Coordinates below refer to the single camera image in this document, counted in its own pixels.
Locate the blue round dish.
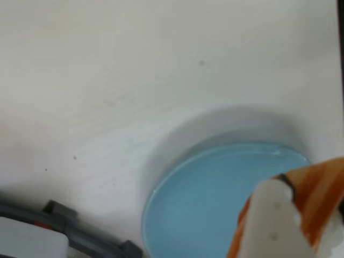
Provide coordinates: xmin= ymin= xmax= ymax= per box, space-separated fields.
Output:
xmin=141 ymin=141 xmax=312 ymax=258

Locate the grey white device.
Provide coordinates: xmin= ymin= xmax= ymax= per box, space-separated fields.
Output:
xmin=0 ymin=200 xmax=145 ymax=258

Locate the white Shinkansen toy train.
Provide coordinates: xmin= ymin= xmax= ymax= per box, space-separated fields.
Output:
xmin=0 ymin=216 xmax=69 ymax=258

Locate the salmon nigiri sushi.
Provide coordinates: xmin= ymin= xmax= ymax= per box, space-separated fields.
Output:
xmin=227 ymin=156 xmax=344 ymax=258

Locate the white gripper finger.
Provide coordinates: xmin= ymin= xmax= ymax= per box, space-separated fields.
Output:
xmin=236 ymin=174 xmax=317 ymax=258

